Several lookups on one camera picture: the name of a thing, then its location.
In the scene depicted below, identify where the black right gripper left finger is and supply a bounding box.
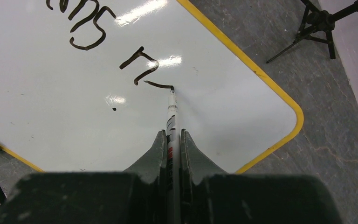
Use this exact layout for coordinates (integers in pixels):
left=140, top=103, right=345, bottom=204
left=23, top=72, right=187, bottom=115
left=0, top=131, right=166, bottom=224

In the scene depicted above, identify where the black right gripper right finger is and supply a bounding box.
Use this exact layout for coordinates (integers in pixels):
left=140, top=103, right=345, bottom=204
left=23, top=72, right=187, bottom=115
left=180, top=130, right=342, bottom=224

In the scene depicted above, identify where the white black marker pen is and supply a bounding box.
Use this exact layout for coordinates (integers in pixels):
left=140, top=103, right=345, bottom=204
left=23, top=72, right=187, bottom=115
left=166, top=87, right=181, bottom=224

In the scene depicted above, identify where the yellow framed whiteboard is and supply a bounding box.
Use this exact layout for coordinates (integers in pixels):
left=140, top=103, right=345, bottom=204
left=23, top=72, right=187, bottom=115
left=0, top=0, right=304, bottom=173

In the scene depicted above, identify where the black camera tripod stand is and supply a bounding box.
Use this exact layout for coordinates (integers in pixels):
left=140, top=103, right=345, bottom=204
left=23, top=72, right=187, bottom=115
left=266, top=0, right=358, bottom=63

